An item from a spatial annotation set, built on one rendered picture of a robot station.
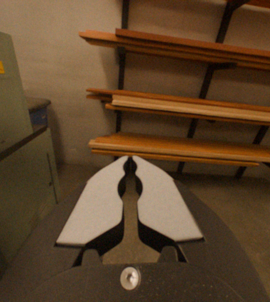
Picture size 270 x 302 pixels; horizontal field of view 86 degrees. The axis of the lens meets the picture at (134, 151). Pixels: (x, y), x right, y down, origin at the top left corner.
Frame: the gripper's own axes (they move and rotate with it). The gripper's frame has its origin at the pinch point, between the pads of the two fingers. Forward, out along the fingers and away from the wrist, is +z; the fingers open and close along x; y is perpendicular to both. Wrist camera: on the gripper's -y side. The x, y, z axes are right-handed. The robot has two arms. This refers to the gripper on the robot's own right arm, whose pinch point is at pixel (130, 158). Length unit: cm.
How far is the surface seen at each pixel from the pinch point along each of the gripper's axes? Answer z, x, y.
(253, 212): 106, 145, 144
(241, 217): 97, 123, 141
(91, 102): 177, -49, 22
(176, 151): 130, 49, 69
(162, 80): 178, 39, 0
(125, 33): 124, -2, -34
